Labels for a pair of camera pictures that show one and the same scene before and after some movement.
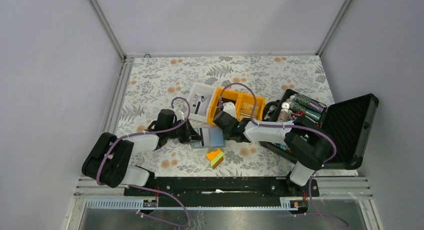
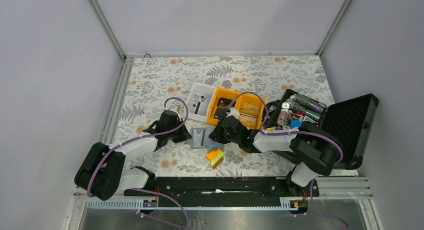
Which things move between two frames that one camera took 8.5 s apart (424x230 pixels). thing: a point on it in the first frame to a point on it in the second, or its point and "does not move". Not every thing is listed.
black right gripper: [227, 137] to [216, 134]
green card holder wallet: [212, 138] does not move
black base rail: [222, 192] does not move
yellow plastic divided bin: [243, 102] does not move
